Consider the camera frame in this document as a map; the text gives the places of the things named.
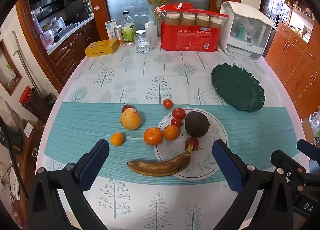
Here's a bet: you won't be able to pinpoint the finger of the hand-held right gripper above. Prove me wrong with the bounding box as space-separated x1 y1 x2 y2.
297 139 320 164
271 149 320 188

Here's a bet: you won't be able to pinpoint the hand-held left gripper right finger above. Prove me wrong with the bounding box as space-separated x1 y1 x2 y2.
212 139 297 230

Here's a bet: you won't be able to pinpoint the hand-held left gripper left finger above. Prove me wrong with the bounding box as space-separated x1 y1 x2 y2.
26 139 110 230

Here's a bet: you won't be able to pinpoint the small orange tangerine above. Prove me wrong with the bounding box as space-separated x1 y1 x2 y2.
110 132 125 146

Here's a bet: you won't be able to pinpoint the dark brown avocado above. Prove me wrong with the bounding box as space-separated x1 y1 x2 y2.
184 111 210 137

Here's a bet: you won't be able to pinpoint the large yellow citrus fruit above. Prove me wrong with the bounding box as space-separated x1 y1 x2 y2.
120 108 142 130

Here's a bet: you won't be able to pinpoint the medium orange tangerine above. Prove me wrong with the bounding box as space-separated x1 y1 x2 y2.
163 125 180 141

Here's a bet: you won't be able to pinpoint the large orange tangerine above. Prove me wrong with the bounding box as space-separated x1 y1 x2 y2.
143 127 164 145

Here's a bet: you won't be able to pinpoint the overripe brown banana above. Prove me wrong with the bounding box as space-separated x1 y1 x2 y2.
127 149 192 177

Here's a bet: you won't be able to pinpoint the dark green scalloped plate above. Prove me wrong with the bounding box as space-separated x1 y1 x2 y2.
211 63 265 113

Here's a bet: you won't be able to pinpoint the clear plastic bag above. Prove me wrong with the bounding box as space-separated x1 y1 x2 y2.
309 111 320 135

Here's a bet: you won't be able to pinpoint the tree print tablecloth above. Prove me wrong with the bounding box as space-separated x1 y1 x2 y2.
32 38 310 230

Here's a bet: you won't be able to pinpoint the wooden kitchen counter cabinet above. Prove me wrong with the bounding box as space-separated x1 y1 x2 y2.
49 15 100 78

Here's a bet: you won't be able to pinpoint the white countertop appliance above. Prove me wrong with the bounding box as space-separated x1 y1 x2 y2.
219 1 278 63

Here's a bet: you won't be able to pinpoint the yellow tin box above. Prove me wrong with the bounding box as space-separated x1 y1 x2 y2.
84 38 119 58

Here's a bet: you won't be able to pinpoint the clear glass tumbler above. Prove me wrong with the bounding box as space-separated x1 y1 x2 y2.
134 33 152 54

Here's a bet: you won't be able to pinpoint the small metal can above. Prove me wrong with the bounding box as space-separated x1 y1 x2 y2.
114 26 123 45

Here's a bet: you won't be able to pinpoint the red paper cup bag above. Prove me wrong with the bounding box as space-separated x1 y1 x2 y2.
155 2 230 52

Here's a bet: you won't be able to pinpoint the blue white carton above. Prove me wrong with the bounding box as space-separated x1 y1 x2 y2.
105 19 118 40

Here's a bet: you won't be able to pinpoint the clear bottle green label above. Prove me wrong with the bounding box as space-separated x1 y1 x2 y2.
121 11 136 45

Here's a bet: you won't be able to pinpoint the white squeeze bottle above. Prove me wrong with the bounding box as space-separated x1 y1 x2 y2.
135 14 158 45

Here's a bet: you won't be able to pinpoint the wooden wall cabinets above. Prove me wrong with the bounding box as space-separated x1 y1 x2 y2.
260 0 320 120

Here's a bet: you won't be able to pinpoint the wooden picture frame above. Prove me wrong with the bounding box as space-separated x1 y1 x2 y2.
0 39 23 96

